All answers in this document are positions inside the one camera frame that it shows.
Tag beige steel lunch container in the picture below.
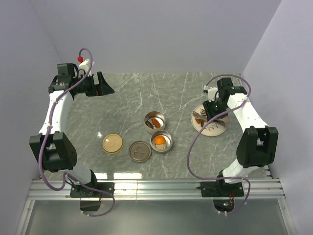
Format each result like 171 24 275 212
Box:
144 111 166 134

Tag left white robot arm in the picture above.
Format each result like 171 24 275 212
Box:
29 57 114 197

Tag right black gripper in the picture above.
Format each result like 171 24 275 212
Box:
202 97 229 124

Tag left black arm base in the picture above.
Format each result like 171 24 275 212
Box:
68 170 115 217

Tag beige round lid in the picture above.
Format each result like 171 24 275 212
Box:
102 133 124 154

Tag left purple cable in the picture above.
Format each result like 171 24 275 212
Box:
38 47 116 217

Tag pink white plate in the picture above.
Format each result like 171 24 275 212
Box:
191 105 228 137

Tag brown steel lunch container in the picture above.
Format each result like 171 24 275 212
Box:
150 130 173 154

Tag purple cable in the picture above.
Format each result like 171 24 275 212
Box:
187 73 252 215
38 47 116 217

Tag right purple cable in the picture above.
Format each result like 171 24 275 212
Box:
187 73 252 215

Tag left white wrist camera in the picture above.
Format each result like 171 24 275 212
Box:
77 56 95 75

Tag brown round lid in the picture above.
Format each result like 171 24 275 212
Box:
129 141 151 163

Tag white steamed bun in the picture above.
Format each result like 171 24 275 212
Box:
155 143 167 151

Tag orange sweet potato piece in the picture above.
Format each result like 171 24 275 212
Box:
154 135 166 144

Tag fried brown food piece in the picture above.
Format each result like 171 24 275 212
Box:
151 118 161 129

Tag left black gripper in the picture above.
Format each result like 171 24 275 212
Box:
73 71 114 96

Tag aluminium rail frame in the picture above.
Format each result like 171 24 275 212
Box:
15 73 298 235

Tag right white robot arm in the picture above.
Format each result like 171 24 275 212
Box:
202 75 279 196

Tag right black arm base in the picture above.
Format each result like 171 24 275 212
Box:
196 179 244 215

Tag metal tongs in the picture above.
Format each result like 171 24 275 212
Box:
192 109 226 127

